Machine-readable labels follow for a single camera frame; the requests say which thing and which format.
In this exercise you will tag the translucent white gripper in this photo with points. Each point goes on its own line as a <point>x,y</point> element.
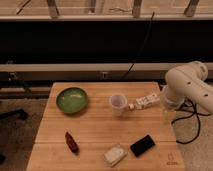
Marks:
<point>168,111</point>

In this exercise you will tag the dark red pepper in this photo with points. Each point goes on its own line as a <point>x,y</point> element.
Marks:
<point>71,143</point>

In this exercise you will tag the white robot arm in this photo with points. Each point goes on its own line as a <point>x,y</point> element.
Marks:
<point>187,81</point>

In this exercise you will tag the translucent plastic cup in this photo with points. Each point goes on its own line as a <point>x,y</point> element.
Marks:
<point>118,103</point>

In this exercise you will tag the green ceramic bowl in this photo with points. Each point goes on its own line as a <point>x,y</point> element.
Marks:
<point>72,100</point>

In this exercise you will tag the white tube with label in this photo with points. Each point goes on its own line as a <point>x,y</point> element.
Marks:
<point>144,102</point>

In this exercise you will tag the black smartphone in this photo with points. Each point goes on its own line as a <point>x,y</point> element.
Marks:
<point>141,146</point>

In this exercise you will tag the white rectangular block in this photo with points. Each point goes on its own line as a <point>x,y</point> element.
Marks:
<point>114,155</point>

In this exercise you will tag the black office chair base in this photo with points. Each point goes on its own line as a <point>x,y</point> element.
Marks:
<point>20,113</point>

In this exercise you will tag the metal rail frame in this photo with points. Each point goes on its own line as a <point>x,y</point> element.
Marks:
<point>81,72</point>

